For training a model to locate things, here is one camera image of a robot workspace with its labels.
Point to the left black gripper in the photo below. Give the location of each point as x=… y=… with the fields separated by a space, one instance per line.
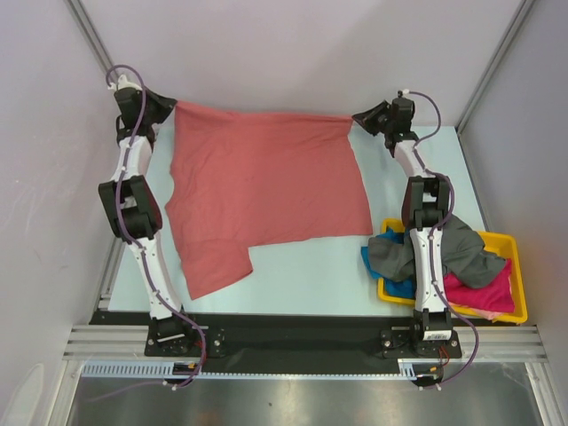
x=165 y=105

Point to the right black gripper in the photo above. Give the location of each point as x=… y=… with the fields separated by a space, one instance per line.
x=367 y=119

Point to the salmon pink t shirt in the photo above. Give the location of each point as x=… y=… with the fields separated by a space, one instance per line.
x=243 y=180

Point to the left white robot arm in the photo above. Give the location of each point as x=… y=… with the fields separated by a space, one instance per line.
x=131 y=209

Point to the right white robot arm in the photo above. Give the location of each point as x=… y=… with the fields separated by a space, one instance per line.
x=427 y=205

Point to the grey t shirt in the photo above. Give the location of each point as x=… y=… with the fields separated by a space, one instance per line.
x=462 y=253

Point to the blue t shirt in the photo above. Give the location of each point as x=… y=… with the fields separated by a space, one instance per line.
x=402 y=289

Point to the yellow plastic bin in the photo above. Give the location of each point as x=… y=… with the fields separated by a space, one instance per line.
x=502 y=245

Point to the magenta t shirt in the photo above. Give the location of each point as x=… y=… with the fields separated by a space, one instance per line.
x=492 y=300

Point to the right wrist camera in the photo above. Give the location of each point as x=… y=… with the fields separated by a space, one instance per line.
x=402 y=110

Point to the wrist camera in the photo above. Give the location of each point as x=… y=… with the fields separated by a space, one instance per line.
x=402 y=110
x=126 y=93

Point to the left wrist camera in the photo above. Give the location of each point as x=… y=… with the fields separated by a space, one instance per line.
x=126 y=93

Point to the left aluminium corner post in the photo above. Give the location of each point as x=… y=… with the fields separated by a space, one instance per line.
x=97 y=49

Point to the aluminium corner post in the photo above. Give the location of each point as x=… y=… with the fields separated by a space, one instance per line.
x=97 y=49
x=512 y=31

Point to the right aluminium corner post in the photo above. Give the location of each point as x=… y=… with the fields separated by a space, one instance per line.
x=512 y=31

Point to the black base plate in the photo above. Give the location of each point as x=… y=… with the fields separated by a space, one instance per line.
x=314 y=341

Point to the slotted cable duct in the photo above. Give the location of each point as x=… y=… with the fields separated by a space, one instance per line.
x=389 y=369

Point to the aluminium frame rail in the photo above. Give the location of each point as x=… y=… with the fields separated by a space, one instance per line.
x=496 y=344

